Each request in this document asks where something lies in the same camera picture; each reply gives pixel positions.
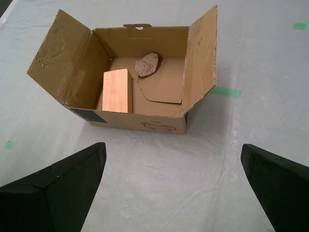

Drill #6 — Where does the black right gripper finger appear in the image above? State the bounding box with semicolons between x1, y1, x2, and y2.
240;144;309;232
0;142;107;232

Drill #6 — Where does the light wooden block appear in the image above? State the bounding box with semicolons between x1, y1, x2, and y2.
102;68;134;114

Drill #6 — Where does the brown cardboard box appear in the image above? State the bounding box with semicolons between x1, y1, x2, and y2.
26;4;218;135

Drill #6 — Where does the speckled pinkish rock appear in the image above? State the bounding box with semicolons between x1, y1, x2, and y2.
135;52;160;78

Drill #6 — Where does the pale green tape strip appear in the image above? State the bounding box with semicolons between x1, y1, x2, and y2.
209;87;242;98

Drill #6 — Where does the white plastic table cover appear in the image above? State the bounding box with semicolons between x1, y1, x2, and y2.
0;0;309;232

